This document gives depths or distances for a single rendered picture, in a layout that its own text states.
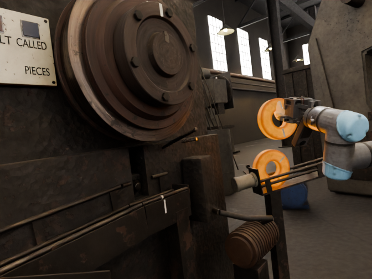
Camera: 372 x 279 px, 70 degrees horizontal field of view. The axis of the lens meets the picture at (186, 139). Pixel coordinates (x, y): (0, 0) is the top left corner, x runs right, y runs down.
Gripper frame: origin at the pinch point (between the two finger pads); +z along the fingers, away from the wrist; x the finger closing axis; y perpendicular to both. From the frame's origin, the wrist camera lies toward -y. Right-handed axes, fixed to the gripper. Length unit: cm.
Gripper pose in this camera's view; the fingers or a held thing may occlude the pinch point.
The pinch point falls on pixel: (277, 113)
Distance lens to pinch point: 107.0
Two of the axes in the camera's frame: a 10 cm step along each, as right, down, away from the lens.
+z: -2.7, -2.5, 9.3
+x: -9.6, 1.2, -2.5
